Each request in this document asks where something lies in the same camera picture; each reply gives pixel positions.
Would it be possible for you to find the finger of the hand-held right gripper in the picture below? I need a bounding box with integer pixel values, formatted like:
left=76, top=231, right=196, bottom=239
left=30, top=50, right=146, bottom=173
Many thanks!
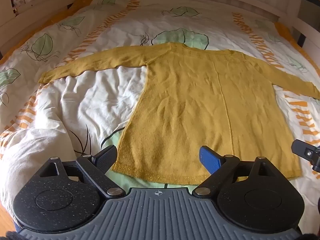
left=292, top=139, right=320, bottom=173

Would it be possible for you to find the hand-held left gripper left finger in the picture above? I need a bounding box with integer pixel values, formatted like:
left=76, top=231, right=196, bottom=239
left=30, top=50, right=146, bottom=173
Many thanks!
left=37, top=145, right=127, bottom=198

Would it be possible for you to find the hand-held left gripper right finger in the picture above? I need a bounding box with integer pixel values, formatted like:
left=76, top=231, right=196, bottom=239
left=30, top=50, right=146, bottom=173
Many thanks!
left=191, top=145, right=277, bottom=198

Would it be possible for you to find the mustard yellow knit sweater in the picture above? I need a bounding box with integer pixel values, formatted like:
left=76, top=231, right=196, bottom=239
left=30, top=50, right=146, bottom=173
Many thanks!
left=38, top=42, right=320, bottom=186

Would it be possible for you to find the leaf print white duvet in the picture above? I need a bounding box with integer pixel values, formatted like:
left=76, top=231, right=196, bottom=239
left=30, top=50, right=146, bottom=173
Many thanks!
left=0, top=0, right=320, bottom=205

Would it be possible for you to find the white wooden bed frame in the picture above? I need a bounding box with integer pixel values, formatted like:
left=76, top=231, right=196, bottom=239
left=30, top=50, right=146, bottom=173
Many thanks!
left=0, top=0, right=320, bottom=55

